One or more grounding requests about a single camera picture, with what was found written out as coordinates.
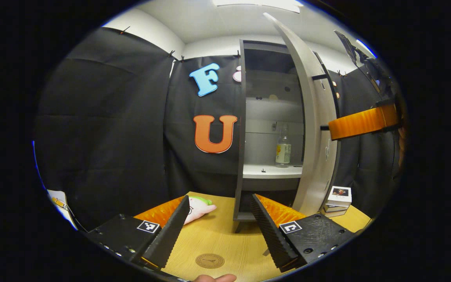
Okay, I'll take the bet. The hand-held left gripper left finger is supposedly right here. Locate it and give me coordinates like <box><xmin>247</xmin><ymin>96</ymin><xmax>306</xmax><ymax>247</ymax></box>
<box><xmin>86</xmin><ymin>195</ymin><xmax>190</xmax><ymax>272</ymax></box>

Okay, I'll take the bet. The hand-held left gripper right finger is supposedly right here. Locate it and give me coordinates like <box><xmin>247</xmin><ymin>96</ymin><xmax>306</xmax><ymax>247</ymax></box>
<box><xmin>250</xmin><ymin>194</ymin><xmax>356</xmax><ymax>273</ymax></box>

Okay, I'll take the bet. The round brown coaster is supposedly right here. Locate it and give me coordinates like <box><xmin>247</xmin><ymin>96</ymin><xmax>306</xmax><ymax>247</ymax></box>
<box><xmin>195</xmin><ymin>253</ymin><xmax>225</xmax><ymax>269</ymax></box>

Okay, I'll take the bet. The clear glass bottle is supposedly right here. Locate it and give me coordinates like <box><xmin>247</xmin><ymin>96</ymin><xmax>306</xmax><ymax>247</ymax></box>
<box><xmin>275</xmin><ymin>125</ymin><xmax>292</xmax><ymax>168</ymax></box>

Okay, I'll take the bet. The pink plush toy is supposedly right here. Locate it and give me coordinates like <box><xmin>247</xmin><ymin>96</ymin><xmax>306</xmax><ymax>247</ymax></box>
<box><xmin>184</xmin><ymin>196</ymin><xmax>217</xmax><ymax>225</ymax></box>

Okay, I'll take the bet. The dark flat panel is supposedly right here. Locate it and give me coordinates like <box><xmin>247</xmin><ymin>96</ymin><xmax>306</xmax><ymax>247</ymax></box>
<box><xmin>334</xmin><ymin>31</ymin><xmax>357</xmax><ymax>65</ymax></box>

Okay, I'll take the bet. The white desk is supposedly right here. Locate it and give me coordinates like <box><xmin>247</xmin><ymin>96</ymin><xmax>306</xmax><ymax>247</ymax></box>
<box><xmin>47</xmin><ymin>190</ymin><xmax>78</xmax><ymax>230</ymax></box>

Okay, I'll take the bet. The black backdrop cloth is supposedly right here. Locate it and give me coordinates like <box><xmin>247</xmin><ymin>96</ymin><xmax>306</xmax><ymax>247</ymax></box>
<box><xmin>34</xmin><ymin>27</ymin><xmax>406</xmax><ymax>231</ymax></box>

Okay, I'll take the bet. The black door handle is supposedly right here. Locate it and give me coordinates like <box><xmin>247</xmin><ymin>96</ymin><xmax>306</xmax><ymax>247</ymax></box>
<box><xmin>312</xmin><ymin>72</ymin><xmax>340</xmax><ymax>132</ymax></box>

